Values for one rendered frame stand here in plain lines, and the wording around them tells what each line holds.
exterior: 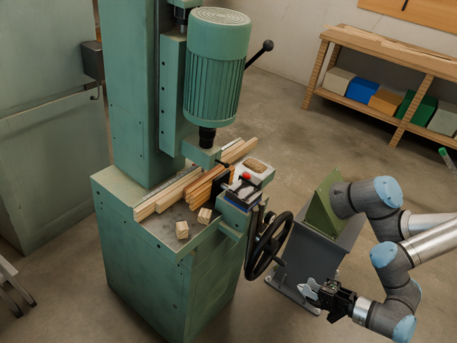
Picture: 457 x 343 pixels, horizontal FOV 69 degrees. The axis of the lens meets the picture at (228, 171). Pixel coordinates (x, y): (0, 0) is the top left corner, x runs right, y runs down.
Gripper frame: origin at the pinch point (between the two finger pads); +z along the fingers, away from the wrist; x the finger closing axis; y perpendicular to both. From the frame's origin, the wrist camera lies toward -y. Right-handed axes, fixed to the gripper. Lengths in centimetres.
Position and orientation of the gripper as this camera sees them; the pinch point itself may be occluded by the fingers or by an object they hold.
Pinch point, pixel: (300, 288)
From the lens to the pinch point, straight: 132.7
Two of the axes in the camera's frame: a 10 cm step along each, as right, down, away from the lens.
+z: -7.7, -1.8, 6.1
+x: -6.2, 4.3, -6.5
